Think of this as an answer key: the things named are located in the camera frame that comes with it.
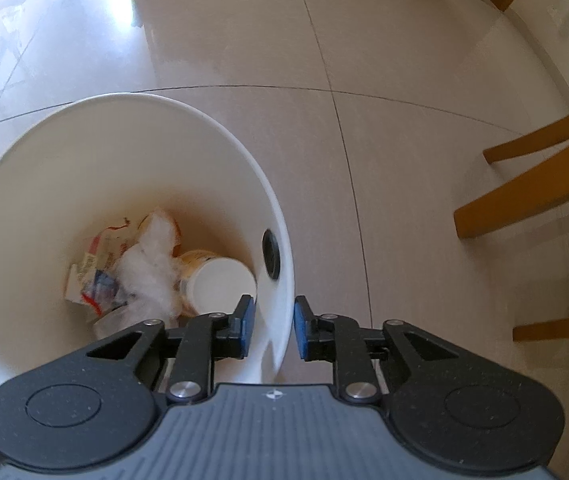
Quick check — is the blue milk carton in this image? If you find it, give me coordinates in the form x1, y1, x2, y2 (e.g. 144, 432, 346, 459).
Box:
66, 255, 125, 313

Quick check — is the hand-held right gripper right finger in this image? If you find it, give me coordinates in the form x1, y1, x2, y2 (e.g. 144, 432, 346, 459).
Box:
291, 295, 465, 405

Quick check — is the yellow printed paper cup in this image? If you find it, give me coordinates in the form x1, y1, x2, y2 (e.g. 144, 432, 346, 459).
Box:
174, 250, 258, 318

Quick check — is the white plastic trash bin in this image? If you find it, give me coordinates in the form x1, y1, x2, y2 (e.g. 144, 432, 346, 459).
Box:
0, 92, 296, 386

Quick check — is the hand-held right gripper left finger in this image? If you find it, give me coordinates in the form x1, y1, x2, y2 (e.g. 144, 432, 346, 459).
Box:
87, 294, 256, 406

